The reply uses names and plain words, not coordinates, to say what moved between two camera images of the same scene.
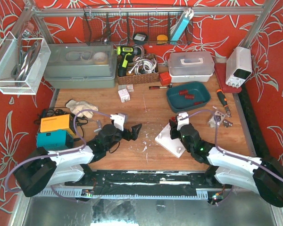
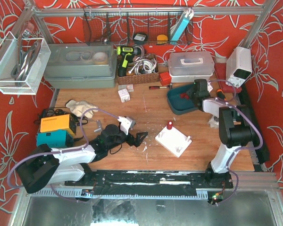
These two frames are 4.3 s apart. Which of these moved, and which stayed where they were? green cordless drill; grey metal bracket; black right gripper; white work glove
Moved: black right gripper
Stayed: white work glove; grey metal bracket; green cordless drill
